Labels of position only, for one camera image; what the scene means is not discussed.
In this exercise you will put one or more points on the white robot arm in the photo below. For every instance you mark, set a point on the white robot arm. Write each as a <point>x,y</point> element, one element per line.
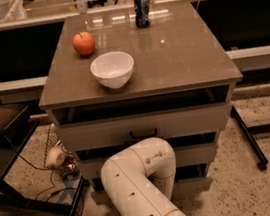
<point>139,180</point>

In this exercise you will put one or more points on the grey drawer cabinet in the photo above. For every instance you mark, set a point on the grey drawer cabinet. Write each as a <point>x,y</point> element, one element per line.
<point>179,65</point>

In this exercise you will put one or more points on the white bowl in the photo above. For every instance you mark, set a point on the white bowl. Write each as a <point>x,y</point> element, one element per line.
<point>113,69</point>

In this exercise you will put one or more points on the red apple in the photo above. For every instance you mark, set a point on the red apple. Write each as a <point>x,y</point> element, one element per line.
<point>83,43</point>

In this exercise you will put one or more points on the white round device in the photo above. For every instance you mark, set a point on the white round device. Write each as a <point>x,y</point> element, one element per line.
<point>55,157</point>

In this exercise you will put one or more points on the dark soda can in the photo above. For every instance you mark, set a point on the dark soda can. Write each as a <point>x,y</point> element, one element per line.
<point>142,10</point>

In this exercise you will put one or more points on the black side table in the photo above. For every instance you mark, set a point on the black side table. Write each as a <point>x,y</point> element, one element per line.
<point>12,198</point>

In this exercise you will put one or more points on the wire mesh basket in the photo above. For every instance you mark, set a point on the wire mesh basket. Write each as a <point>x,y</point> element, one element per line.
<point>68,168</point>

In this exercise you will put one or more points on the black metal frame leg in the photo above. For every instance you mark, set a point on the black metal frame leg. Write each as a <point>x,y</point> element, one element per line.
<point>262,160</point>

